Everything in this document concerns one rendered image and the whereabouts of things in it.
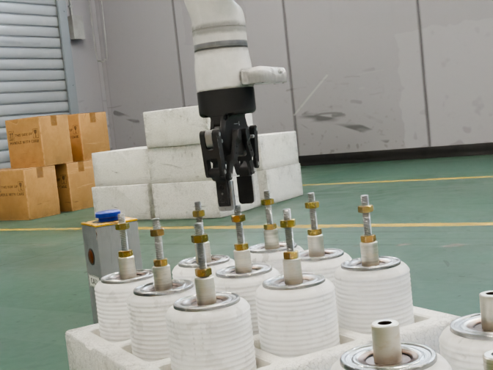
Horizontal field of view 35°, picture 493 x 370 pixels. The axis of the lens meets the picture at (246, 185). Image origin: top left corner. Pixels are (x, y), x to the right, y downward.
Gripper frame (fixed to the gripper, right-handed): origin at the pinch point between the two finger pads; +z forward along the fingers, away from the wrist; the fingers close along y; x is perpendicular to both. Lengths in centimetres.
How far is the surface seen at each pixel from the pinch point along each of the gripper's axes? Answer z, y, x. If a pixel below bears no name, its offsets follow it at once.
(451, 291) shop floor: 35, -92, 12
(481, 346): 10.4, 30.2, 33.3
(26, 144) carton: -10, -298, -264
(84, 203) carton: 31, -324, -246
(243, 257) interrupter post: 7.8, 1.1, 0.5
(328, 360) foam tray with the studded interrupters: 17.6, 12.9, 14.6
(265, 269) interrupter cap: 9.7, -0.1, 3.0
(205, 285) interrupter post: 7.8, 17.4, 2.7
